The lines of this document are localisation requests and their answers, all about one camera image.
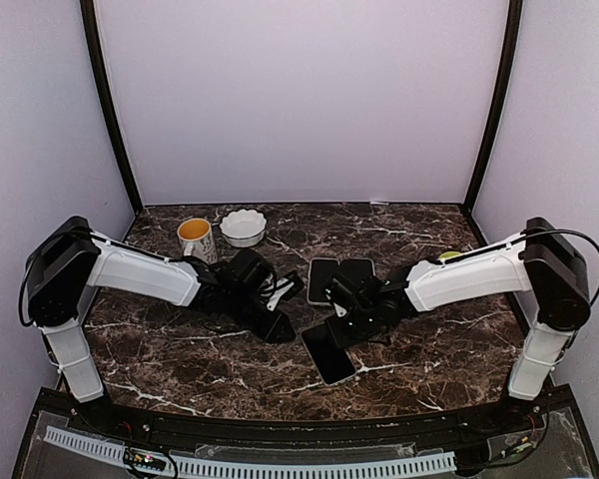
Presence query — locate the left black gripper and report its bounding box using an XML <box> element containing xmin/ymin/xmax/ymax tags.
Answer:
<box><xmin>225</xmin><ymin>288</ymin><xmax>296</xmax><ymax>344</ymax></box>

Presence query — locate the transparent clear phone case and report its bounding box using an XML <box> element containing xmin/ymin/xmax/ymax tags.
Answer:
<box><xmin>299</xmin><ymin>322</ymin><xmax>358</xmax><ymax>386</ymax></box>

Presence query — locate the light blue phone case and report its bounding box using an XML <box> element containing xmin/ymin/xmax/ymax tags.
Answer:
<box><xmin>339</xmin><ymin>258</ymin><xmax>375</xmax><ymax>281</ymax></box>

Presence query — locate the black phone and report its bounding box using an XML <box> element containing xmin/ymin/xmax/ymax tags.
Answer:
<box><xmin>308</xmin><ymin>258</ymin><xmax>338</xmax><ymax>303</ymax></box>

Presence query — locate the clear white phone case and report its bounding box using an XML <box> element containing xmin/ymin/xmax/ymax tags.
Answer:
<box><xmin>306</xmin><ymin>256</ymin><xmax>340</xmax><ymax>306</ymax></box>

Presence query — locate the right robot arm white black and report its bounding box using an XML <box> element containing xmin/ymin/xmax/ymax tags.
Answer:
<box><xmin>321</xmin><ymin>217</ymin><xmax>599</xmax><ymax>433</ymax></box>

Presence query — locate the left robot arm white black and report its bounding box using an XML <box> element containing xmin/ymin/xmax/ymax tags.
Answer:
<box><xmin>17</xmin><ymin>216</ymin><xmax>303</xmax><ymax>435</ymax></box>

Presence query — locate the white scalloped bowl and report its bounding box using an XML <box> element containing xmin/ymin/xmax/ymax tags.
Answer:
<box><xmin>220</xmin><ymin>210</ymin><xmax>268</xmax><ymax>248</ymax></box>

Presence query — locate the green bowl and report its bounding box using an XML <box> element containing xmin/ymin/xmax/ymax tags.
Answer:
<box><xmin>438</xmin><ymin>251</ymin><xmax>462</xmax><ymax>262</ymax></box>

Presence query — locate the floral white mug yellow inside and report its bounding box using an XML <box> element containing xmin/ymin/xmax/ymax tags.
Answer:
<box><xmin>177</xmin><ymin>218</ymin><xmax>218</xmax><ymax>264</ymax></box>

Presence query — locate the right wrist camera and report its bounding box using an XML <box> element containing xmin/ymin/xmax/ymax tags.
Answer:
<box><xmin>328</xmin><ymin>297</ymin><xmax>347</xmax><ymax>317</ymax></box>

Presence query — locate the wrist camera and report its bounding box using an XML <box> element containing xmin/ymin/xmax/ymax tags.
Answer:
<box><xmin>328</xmin><ymin>297</ymin><xmax>347</xmax><ymax>317</ymax></box>
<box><xmin>266</xmin><ymin>270</ymin><xmax>304</xmax><ymax>311</ymax></box>

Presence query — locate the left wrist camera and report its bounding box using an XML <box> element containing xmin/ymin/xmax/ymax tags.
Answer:
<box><xmin>266</xmin><ymin>270</ymin><xmax>304</xmax><ymax>311</ymax></box>

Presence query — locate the white slotted cable duct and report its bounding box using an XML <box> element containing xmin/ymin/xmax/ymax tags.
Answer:
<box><xmin>43</xmin><ymin>426</ymin><xmax>457</xmax><ymax>478</ymax></box>

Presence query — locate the right black frame post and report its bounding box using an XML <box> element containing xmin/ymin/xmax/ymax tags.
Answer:
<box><xmin>462</xmin><ymin>0</ymin><xmax>523</xmax><ymax>217</ymax></box>

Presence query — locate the black frame post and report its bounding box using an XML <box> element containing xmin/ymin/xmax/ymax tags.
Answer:
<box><xmin>79</xmin><ymin>0</ymin><xmax>144</xmax><ymax>217</ymax></box>
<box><xmin>462</xmin><ymin>0</ymin><xmax>523</xmax><ymax>217</ymax></box>

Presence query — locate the left black frame post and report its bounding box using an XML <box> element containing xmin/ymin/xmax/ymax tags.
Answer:
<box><xmin>79</xmin><ymin>0</ymin><xmax>144</xmax><ymax>217</ymax></box>

